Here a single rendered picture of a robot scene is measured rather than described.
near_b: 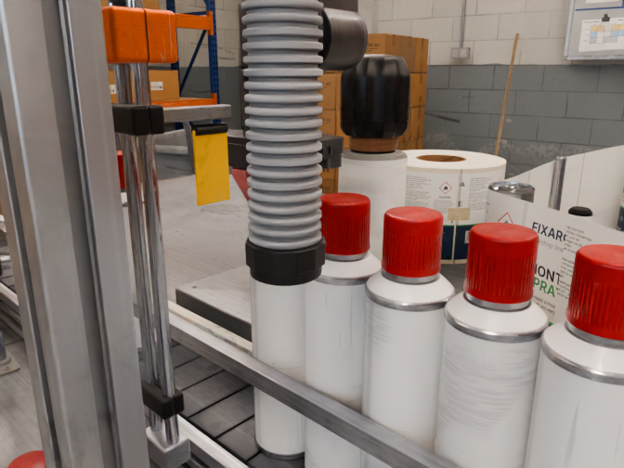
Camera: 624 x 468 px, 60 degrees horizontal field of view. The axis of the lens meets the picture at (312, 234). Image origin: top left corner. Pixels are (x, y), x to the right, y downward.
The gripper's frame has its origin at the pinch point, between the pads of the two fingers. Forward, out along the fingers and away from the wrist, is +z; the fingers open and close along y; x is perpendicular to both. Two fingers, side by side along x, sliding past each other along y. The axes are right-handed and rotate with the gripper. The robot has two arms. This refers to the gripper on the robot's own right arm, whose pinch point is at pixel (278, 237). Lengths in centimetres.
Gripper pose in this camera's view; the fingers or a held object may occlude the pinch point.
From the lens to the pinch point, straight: 49.0
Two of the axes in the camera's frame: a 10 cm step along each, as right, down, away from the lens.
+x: -6.8, 2.2, -7.0
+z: 0.0, 9.6, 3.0
